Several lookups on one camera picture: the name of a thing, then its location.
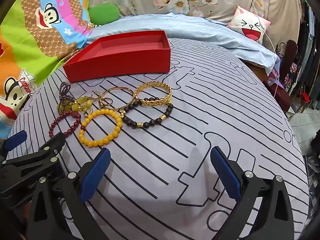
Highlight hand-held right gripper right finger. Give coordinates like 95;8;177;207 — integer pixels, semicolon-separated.
210;146;295;240

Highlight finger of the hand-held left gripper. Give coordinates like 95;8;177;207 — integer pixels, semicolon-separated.
0;132;66;181
0;129;28;161

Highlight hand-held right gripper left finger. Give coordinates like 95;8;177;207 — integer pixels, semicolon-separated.
26;147;118;240

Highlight dark red bead bracelet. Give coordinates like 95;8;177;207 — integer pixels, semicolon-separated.
49;111;82;137

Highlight yellow bead bracelet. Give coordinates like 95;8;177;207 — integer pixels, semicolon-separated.
79;109;123;147

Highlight yellow-green bead bracelet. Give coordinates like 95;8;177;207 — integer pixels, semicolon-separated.
71;95;93;112

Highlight purple bead necklace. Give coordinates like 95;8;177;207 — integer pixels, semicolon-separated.
57;81;75;114

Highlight dark bead bracelet gold accents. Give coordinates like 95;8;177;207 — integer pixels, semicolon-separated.
122;96;174;130

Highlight thin gold charm bangle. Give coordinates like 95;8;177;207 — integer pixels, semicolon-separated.
100;86;135;117

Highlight gold chain bracelet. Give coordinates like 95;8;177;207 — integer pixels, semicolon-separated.
134;82;173;108

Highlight red cardboard box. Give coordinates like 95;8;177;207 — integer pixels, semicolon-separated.
62;30;172;83

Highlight dark cloth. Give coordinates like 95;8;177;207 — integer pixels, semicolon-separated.
301;137;320;215

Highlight cartoon monkey blanket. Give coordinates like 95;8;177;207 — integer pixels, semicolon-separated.
0;0;100;140

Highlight dark ornate chair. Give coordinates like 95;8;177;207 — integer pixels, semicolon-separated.
275;40;300;113

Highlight green pillow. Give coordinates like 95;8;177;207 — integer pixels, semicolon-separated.
88;4;120;27

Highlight light blue sheet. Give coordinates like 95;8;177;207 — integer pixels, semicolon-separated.
85;12;278;77

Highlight pink cat face pillow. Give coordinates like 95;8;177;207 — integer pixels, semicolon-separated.
227;5;272;46

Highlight hanging clothes rack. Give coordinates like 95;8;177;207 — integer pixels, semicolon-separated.
297;0;320;110

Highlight brown wooden bed frame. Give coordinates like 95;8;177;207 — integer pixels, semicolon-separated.
246;62;290;110

